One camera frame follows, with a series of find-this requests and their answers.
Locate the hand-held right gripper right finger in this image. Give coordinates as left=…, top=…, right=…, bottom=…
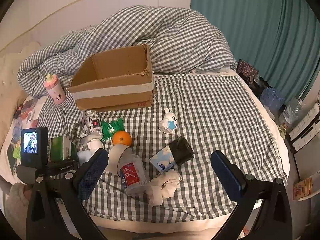
left=210, top=150, right=293, bottom=240

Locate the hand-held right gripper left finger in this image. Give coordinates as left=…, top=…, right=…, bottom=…
left=26, top=148, right=109, bottom=240

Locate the green white carton box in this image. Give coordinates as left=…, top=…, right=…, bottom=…
left=48, top=135, right=78, bottom=162

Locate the white paper cup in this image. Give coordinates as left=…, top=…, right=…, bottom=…
left=104, top=145, right=133, bottom=174

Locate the white sock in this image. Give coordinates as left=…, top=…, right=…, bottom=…
left=81, top=134, right=104, bottom=153

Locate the clear red-label plastic bottle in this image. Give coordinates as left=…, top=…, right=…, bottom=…
left=117, top=147, right=150, bottom=196

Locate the silver snack packet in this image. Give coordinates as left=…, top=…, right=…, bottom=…
left=80, top=109, right=103, bottom=140

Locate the black plastic packet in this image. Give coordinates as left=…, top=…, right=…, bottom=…
left=167, top=137, right=195, bottom=165

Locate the blue white tissue packet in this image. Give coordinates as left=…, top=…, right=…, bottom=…
left=149, top=147, right=178, bottom=173

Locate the brown cardboard box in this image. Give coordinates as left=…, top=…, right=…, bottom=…
left=69, top=44, right=154, bottom=112

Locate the person's left forearm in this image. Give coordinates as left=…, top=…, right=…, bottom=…
left=5, top=182, right=33, bottom=230

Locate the green snack packet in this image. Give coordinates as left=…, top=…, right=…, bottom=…
left=12, top=142, right=22, bottom=158

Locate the black phone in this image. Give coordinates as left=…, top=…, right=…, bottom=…
left=6, top=144, right=18, bottom=174

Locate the red small packet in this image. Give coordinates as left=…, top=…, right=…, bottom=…
left=19, top=111, right=34, bottom=122

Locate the orange fruit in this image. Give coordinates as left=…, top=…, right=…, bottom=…
left=112, top=131, right=132, bottom=147

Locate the pink sippy bottle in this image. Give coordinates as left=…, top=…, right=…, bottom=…
left=44, top=74, right=66, bottom=105

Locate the grey checkered bed sheet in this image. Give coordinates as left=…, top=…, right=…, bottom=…
left=37, top=74, right=288, bottom=224

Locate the crumpled white cloth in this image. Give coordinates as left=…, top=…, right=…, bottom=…
left=147, top=169, right=182, bottom=207

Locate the white rabbit toy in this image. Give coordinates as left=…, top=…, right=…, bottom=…
left=159, top=108, right=179, bottom=135

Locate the orange book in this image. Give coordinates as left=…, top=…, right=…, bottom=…
left=292, top=177, right=313, bottom=202

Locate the blue plastic pack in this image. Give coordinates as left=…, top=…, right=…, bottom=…
left=260, top=87, right=285, bottom=115

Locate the large clear water bottle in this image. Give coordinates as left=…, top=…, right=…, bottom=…
left=279, top=97, right=304, bottom=125

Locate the dark patterned bag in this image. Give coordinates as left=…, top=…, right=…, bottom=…
left=236, top=59, right=260, bottom=85

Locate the grey checkered duvet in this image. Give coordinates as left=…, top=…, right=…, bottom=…
left=17, top=5, right=237, bottom=98

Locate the teal curtain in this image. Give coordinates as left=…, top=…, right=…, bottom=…
left=190, top=0, right=320, bottom=105

